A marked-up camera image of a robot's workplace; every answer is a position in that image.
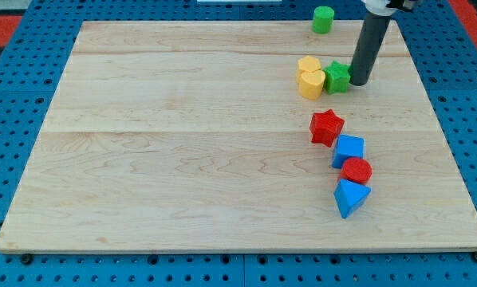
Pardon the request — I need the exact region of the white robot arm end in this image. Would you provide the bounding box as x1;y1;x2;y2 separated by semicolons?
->
361;0;423;17

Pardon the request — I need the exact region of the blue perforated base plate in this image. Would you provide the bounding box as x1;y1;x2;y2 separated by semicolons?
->
0;0;477;286

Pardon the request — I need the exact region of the blue cube block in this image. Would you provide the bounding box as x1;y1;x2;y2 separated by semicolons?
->
331;134;365;168

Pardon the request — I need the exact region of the blue triangle block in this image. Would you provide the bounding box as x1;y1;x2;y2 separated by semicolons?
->
333;179;371;218

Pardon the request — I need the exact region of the yellow heart block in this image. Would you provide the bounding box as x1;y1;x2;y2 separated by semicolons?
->
298;70;325;100

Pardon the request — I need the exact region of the green star block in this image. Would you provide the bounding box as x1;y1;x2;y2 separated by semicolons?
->
323;61;350;94

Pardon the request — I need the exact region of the red star block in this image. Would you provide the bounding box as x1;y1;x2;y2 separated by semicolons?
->
309;109;345;147

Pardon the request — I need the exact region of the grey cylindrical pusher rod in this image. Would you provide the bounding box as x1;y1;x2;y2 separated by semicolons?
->
349;12;392;86

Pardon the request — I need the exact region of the green cylinder block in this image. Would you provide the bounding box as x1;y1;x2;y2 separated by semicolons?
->
312;6;335;34

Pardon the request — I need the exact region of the yellow hexagon block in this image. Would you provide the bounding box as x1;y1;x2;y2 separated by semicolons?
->
296;56;321;83

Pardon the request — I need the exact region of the wooden board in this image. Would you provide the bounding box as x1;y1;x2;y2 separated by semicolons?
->
0;20;477;254

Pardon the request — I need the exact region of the red cylinder block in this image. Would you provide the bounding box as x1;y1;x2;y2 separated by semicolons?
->
338;157;373;185

